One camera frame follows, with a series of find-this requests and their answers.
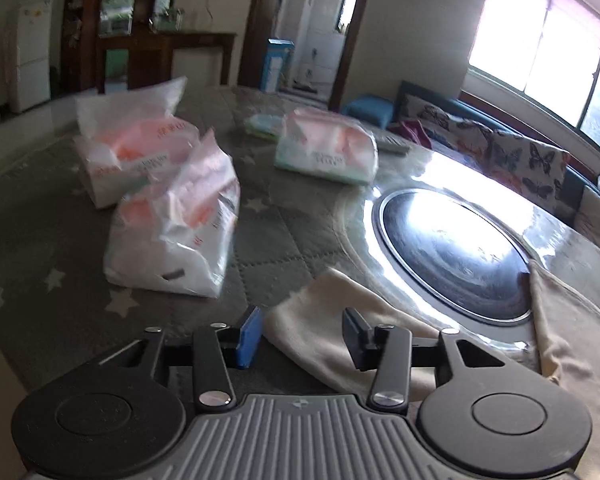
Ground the small green tissue pack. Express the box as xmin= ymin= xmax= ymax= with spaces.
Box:
xmin=243 ymin=112 xmax=286 ymax=141

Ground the wooden door frame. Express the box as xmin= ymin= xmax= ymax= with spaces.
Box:
xmin=237 ymin=0 xmax=376 ymax=111

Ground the white pink tissue pack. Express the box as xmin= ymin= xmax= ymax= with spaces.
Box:
xmin=75 ymin=76 xmax=201 ymax=209
xmin=103 ymin=130 xmax=242 ymax=299
xmin=273 ymin=108 xmax=379 ymax=184

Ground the grey pillow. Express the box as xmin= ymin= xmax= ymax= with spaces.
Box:
xmin=572 ymin=185 xmax=600 ymax=256

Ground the white fridge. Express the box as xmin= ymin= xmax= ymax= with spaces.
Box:
xmin=7 ymin=0 xmax=55 ymax=113

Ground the grey remote control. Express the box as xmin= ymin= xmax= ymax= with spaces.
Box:
xmin=375 ymin=132 xmax=412 ymax=156

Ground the magenta cloth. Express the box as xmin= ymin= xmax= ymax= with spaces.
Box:
xmin=392 ymin=120 xmax=433 ymax=150

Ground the dark wooden desk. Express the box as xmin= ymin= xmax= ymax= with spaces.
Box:
xmin=95 ymin=32 xmax=237 ymax=93

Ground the butterfly print cushion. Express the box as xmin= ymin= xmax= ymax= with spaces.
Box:
xmin=480 ymin=130 xmax=573 ymax=211
xmin=410 ymin=102 xmax=496 ymax=153

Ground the grey star quilted table cover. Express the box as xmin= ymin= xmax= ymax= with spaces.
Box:
xmin=0 ymin=85 xmax=600 ymax=411

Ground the blue stool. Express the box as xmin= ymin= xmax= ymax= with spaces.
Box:
xmin=340 ymin=95 xmax=395 ymax=128

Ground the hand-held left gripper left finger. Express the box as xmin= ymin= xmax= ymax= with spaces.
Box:
xmin=100 ymin=305 xmax=265 ymax=413

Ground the dark wooden shelf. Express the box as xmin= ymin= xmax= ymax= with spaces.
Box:
xmin=60 ymin=0 xmax=181 ymax=93

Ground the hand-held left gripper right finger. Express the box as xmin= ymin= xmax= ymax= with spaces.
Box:
xmin=341 ymin=306 xmax=504 ymax=414

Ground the window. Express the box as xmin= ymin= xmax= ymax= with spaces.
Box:
xmin=467 ymin=0 xmax=600 ymax=151

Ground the blue sofa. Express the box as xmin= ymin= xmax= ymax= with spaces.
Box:
xmin=390 ymin=80 xmax=600 ymax=261

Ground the cream knit garment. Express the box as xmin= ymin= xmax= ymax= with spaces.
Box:
xmin=267 ymin=260 xmax=600 ymax=480

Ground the blue white carton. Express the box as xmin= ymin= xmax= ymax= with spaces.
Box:
xmin=265 ymin=38 xmax=296 ymax=93

